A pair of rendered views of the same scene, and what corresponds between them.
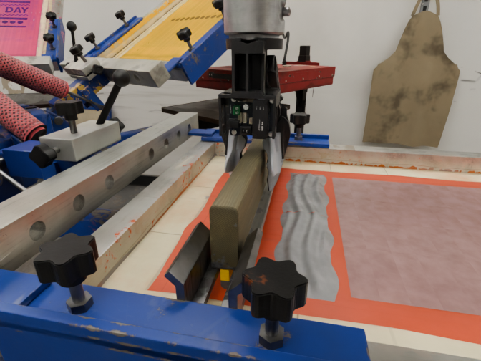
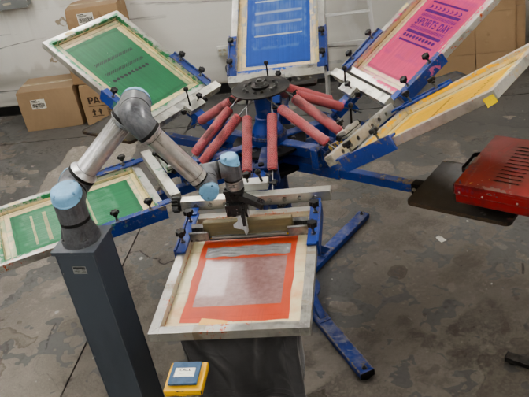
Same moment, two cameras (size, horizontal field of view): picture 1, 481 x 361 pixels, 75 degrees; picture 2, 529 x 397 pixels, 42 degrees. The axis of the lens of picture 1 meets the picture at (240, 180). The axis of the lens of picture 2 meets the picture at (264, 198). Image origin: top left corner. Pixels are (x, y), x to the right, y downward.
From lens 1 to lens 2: 2.88 m
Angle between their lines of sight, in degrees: 79
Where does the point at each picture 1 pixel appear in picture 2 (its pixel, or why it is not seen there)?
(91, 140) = (249, 186)
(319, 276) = (212, 254)
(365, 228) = (239, 263)
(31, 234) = (212, 205)
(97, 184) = not seen: hidden behind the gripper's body
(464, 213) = (254, 287)
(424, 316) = (201, 270)
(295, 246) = (225, 249)
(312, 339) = (183, 246)
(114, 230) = (220, 215)
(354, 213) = (250, 261)
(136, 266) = not seen: hidden behind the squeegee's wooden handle
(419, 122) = not seen: outside the picture
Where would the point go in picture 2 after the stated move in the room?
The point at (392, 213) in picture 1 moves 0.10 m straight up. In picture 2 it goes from (252, 269) to (248, 249)
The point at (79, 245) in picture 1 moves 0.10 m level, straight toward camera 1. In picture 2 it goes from (188, 211) to (168, 220)
